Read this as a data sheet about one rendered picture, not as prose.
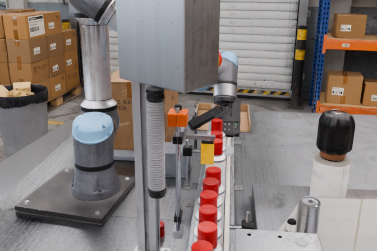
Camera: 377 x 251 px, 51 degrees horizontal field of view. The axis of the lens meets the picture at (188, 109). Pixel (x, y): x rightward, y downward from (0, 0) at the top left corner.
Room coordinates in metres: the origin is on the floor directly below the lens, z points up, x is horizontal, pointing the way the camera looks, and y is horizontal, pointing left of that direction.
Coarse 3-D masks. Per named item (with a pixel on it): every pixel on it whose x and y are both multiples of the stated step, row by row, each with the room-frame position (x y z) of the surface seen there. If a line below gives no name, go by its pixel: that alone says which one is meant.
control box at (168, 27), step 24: (120, 0) 0.73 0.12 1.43; (144, 0) 0.69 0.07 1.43; (168, 0) 0.65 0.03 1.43; (192, 0) 0.64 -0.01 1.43; (216, 0) 0.69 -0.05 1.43; (120, 24) 0.73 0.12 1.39; (144, 24) 0.69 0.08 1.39; (168, 24) 0.65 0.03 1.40; (192, 24) 0.64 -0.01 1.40; (216, 24) 0.69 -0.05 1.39; (120, 48) 0.73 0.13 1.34; (144, 48) 0.69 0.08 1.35; (168, 48) 0.65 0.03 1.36; (192, 48) 0.64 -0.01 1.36; (216, 48) 0.69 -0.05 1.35; (120, 72) 0.73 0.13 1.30; (144, 72) 0.69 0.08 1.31; (168, 72) 0.65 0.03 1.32; (192, 72) 0.64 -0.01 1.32; (216, 72) 0.69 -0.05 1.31
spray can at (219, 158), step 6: (216, 138) 0.93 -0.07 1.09; (216, 144) 0.90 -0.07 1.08; (222, 144) 0.91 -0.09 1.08; (216, 150) 0.90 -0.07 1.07; (222, 150) 0.91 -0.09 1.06; (216, 156) 0.91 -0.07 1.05; (222, 156) 0.91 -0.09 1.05; (216, 162) 0.90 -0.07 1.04; (222, 162) 0.90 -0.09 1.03; (222, 168) 0.90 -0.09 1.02; (222, 174) 0.90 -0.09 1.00; (222, 180) 0.90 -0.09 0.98
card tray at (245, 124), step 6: (198, 108) 1.95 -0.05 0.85; (204, 108) 1.97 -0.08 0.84; (210, 108) 1.96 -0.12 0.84; (246, 108) 1.94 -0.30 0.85; (198, 114) 1.89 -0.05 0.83; (246, 114) 1.89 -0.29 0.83; (246, 120) 1.80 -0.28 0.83; (204, 126) 1.71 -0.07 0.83; (240, 126) 1.72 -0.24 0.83; (246, 126) 1.72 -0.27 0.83
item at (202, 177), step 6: (210, 120) 1.43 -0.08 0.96; (210, 126) 1.36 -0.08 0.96; (204, 168) 1.01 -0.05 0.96; (204, 174) 0.98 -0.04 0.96; (198, 186) 0.91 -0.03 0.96; (198, 192) 0.88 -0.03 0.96; (192, 222) 0.75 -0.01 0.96; (192, 228) 0.73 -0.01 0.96; (192, 234) 0.70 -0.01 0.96; (192, 240) 0.68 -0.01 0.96
